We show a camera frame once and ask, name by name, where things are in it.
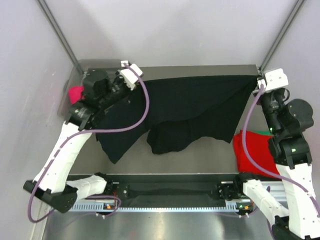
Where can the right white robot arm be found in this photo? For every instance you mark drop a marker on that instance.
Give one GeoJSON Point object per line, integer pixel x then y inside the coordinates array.
{"type": "Point", "coordinates": [286, 120]}

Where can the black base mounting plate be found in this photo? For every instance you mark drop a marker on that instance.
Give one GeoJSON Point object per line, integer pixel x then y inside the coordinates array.
{"type": "Point", "coordinates": [219, 186]}

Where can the pink t shirt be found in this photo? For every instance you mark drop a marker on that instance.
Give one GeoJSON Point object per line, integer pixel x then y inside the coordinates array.
{"type": "Point", "coordinates": [75, 94]}

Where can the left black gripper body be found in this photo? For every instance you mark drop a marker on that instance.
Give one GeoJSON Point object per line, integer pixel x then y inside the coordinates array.
{"type": "Point", "coordinates": [119, 90]}

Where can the red folded t shirt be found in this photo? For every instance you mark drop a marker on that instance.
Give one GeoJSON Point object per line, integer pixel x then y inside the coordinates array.
{"type": "Point", "coordinates": [257, 146]}

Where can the grey plastic bin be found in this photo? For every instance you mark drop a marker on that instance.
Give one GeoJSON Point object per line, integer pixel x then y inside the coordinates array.
{"type": "Point", "coordinates": [76, 78]}

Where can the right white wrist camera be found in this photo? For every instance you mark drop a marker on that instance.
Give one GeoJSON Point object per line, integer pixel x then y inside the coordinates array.
{"type": "Point", "coordinates": [271, 80]}

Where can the green folded t shirt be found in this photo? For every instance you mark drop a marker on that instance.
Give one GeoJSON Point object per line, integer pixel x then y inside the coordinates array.
{"type": "Point", "coordinates": [265, 133]}

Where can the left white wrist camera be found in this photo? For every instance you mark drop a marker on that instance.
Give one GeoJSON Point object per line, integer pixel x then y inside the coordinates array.
{"type": "Point", "coordinates": [129, 72]}

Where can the aluminium frame post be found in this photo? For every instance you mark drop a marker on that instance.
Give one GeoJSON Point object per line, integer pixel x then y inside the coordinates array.
{"type": "Point", "coordinates": [44, 7]}
{"type": "Point", "coordinates": [294, 12]}

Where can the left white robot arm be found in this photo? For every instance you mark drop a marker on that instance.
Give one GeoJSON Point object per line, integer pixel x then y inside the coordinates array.
{"type": "Point", "coordinates": [51, 185]}

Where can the right aluminium frame post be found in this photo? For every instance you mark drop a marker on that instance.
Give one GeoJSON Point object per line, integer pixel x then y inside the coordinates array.
{"type": "Point", "coordinates": [294, 12]}

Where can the left aluminium frame post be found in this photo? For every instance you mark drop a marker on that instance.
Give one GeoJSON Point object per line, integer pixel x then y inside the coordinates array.
{"type": "Point", "coordinates": [44, 7]}

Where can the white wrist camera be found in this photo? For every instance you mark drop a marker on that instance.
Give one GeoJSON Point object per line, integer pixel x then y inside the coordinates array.
{"type": "Point", "coordinates": [271, 80]}
{"type": "Point", "coordinates": [129, 72]}

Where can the black t shirt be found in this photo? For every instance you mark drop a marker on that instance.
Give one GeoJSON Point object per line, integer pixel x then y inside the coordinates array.
{"type": "Point", "coordinates": [179, 112]}

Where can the grey slotted cable duct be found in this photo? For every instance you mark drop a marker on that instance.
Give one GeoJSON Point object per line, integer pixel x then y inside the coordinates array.
{"type": "Point", "coordinates": [107, 206]}

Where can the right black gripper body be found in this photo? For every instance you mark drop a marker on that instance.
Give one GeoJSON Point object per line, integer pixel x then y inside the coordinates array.
{"type": "Point", "coordinates": [269, 101]}

